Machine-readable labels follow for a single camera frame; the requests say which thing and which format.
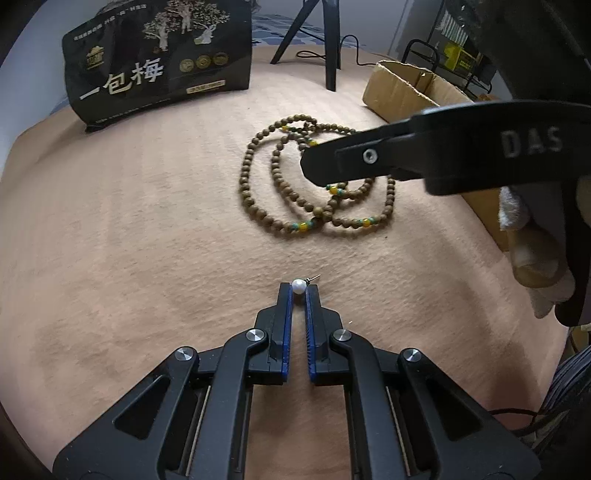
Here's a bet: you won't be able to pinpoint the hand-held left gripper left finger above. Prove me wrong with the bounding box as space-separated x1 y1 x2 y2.
52 282 293 480

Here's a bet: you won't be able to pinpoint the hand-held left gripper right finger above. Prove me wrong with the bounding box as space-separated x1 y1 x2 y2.
302 284 542 480

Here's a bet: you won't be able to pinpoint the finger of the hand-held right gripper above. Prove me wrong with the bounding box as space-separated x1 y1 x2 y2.
299 115 430 188

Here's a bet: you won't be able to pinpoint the pearl earring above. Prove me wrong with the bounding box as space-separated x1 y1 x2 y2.
291 274 321 296

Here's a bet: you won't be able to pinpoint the cardboard box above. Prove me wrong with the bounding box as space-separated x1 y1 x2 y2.
362 60 513 252

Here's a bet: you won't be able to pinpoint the wooden bead necklace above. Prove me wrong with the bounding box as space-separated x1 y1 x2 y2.
239 115 397 236

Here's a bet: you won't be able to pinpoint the person's right hand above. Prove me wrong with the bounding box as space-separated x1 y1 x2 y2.
498 185 575 319

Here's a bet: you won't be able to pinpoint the yellow box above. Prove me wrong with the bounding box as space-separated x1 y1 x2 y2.
443 41 484 75

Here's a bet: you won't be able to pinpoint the black tripod legs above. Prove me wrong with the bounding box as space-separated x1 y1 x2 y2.
270 0 342 92

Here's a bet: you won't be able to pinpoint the black clothes rack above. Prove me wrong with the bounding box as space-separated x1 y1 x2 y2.
399 0 497 100

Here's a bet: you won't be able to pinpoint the white striped cloth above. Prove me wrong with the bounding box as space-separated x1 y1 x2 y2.
436 9 472 43

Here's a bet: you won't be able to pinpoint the black snack bag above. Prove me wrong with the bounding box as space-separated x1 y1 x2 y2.
61 0 252 134

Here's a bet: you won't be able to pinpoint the dark ribbed cloth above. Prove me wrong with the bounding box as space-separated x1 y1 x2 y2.
538 344 591 444

